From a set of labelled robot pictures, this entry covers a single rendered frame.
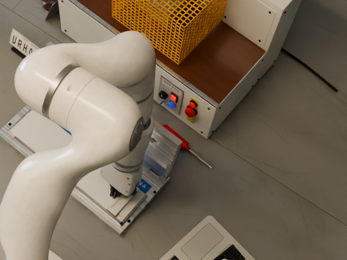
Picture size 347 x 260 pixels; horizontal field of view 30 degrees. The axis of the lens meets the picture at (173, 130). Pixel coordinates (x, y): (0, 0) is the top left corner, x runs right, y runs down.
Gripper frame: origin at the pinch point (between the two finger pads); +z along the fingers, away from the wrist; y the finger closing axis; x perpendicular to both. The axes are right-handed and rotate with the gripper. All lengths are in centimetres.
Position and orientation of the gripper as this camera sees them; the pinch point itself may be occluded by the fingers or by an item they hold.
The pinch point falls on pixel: (116, 190)
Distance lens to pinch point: 170.0
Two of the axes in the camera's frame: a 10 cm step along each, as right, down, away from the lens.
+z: -2.1, 5.7, 7.9
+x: 5.9, -5.7, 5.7
